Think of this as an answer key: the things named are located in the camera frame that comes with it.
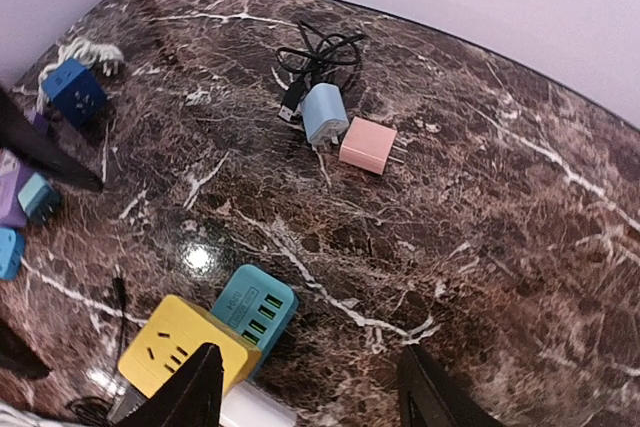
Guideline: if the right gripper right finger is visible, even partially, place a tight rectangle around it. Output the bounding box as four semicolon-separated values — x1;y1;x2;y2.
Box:
397;344;503;427

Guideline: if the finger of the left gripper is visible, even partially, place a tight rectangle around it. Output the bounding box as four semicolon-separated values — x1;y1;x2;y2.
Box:
0;320;50;380
1;87;104;192

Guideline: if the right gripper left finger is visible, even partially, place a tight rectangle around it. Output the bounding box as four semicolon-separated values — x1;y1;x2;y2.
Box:
115;343;224;427

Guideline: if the white usb charger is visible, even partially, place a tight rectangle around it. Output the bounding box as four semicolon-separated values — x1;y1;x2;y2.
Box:
219;381;297;427

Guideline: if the yellow cube socket adapter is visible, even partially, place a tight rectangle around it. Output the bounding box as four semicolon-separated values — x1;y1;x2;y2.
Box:
118;294;262;398

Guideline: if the teal power strip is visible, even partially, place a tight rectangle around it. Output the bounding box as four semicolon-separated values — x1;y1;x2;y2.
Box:
210;264;299;379

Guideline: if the black power adapter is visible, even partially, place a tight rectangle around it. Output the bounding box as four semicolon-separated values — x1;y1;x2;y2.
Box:
66;274;128;426

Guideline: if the small teal plug adapter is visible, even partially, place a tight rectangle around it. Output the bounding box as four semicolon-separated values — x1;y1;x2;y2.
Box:
18;173;62;225

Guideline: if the purple power strip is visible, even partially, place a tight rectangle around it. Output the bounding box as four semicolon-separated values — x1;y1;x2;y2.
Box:
0;109;51;231

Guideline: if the dark blue cube adapter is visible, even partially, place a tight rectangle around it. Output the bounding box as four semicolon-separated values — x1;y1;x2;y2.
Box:
42;58;107;129

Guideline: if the blue square socket adapter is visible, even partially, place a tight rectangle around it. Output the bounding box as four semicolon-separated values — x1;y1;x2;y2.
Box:
0;227;25;281

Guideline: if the pink charger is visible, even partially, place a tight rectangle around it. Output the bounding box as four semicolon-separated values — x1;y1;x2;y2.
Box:
339;117;397;175

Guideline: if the light blue charger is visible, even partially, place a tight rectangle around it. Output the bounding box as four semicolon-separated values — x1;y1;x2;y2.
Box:
300;83;350;147

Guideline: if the black tangled cable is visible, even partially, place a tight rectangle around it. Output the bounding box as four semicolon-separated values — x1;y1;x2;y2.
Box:
275;20;367;124

